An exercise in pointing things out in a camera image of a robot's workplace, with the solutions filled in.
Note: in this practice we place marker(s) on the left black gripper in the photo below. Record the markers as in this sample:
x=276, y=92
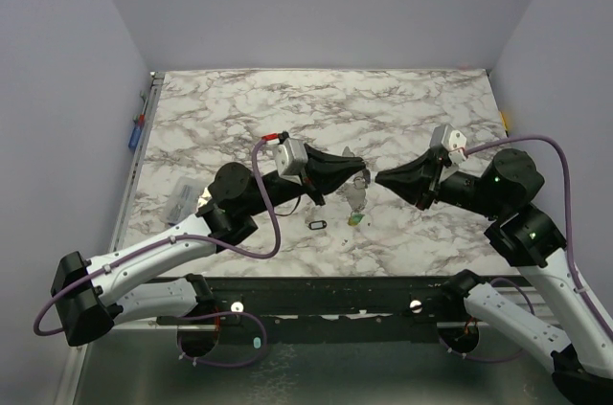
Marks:
x=325, y=172

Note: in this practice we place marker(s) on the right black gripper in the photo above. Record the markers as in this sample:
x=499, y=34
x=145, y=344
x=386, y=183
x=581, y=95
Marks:
x=432, y=183

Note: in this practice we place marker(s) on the steel key organizer plate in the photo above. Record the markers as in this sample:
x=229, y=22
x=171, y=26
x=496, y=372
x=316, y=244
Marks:
x=354, y=191

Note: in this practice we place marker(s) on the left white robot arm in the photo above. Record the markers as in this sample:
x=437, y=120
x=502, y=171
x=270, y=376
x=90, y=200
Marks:
x=93, y=295

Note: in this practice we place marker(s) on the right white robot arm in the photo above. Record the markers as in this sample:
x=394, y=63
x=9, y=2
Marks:
x=576, y=352

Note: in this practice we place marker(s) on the clear plastic parts box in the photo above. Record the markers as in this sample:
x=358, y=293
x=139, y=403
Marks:
x=187, y=196

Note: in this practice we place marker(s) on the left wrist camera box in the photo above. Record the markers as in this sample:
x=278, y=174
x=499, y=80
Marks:
x=290, y=157

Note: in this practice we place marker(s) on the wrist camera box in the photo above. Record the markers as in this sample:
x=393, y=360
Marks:
x=290, y=157
x=451, y=141

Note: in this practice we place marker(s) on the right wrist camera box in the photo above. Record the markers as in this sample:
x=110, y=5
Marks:
x=451, y=141

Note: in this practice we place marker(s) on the black key ring tag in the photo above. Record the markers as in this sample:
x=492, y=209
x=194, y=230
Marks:
x=317, y=225

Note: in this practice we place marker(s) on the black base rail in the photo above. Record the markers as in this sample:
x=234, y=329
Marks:
x=329, y=311

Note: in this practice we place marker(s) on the blue red wall clamp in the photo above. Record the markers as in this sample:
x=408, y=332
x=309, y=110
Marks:
x=138, y=123

